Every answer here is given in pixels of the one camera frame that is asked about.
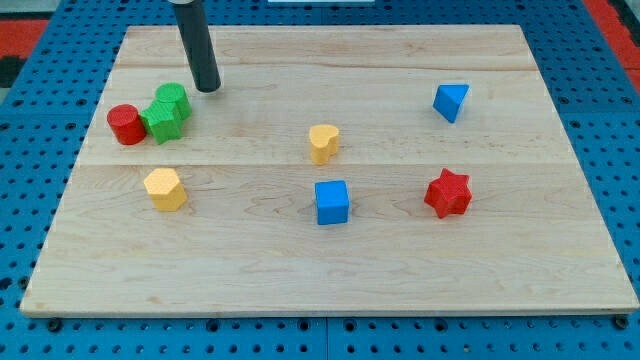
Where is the red star block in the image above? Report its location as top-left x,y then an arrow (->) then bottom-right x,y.
424,168 -> 473,219

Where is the blue triangle block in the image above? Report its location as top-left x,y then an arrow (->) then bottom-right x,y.
432,84 -> 470,123

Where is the green star block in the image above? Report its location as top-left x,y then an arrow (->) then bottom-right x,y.
140,100 -> 182,145

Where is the blue cube block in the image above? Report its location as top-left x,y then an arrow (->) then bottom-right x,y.
314,180 -> 350,225

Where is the yellow heart block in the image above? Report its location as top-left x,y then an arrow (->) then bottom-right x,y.
309,124 -> 340,165

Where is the wooden board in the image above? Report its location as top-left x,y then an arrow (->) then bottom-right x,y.
21,25 -> 639,318

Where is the yellow hexagon block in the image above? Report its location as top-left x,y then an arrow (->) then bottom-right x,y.
143,168 -> 188,212

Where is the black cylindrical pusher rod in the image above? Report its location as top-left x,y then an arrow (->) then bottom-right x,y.
170,0 -> 221,93

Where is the green cylinder block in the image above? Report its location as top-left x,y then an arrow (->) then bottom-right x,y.
155,82 -> 192,120

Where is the red cylinder block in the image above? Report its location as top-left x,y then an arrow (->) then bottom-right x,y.
107,104 -> 147,145

